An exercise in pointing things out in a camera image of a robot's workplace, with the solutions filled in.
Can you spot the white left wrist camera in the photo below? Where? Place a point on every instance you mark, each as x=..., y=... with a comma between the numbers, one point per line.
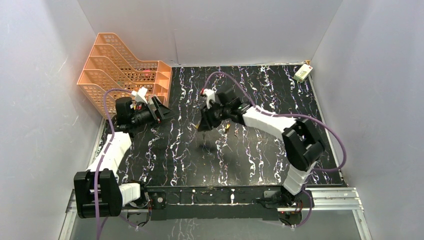
x=140, y=96

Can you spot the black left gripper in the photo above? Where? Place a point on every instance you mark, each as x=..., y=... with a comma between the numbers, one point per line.
x=154, y=110

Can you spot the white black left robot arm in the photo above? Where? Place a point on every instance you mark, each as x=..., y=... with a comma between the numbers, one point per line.
x=97, y=191

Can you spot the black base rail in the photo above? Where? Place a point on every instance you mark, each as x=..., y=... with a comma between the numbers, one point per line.
x=266, y=202

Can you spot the orange plastic file rack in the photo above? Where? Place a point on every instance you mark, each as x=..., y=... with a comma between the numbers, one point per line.
x=112, y=71

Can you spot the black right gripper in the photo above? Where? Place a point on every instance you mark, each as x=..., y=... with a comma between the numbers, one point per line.
x=207, y=121

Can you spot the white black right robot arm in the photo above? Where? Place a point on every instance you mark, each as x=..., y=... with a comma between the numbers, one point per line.
x=302, y=141

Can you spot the white green small box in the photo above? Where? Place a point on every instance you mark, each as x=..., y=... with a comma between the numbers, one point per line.
x=303, y=72

